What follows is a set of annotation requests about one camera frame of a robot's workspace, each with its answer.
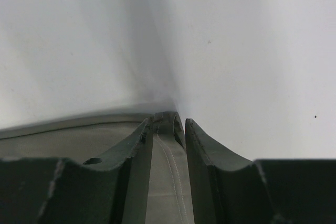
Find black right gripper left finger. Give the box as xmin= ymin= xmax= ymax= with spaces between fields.
xmin=1 ymin=118 xmax=153 ymax=223

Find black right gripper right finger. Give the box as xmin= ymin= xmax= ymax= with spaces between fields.
xmin=185 ymin=119 xmax=335 ymax=223

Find grey t-shirt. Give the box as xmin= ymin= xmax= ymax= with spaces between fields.
xmin=0 ymin=111 xmax=196 ymax=224

